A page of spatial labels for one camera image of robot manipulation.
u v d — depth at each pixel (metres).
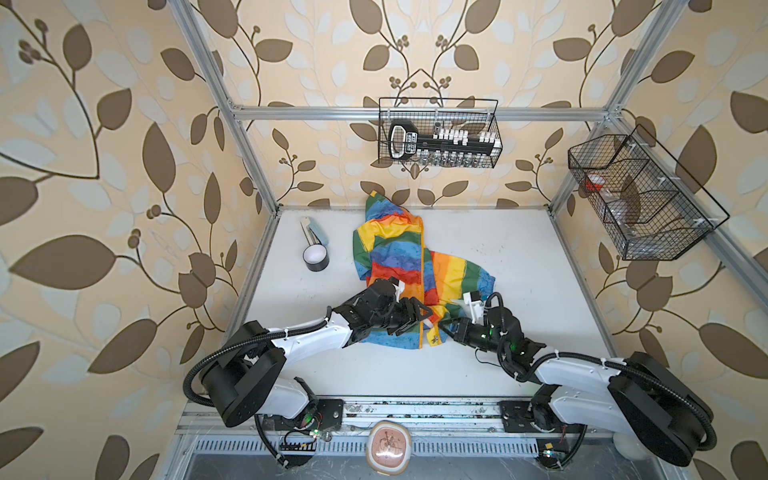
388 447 0.68
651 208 0.73
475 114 0.91
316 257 1.05
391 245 1.05
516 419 0.73
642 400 0.43
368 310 0.65
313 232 1.10
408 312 0.73
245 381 0.43
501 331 0.64
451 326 0.80
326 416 0.75
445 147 0.85
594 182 0.81
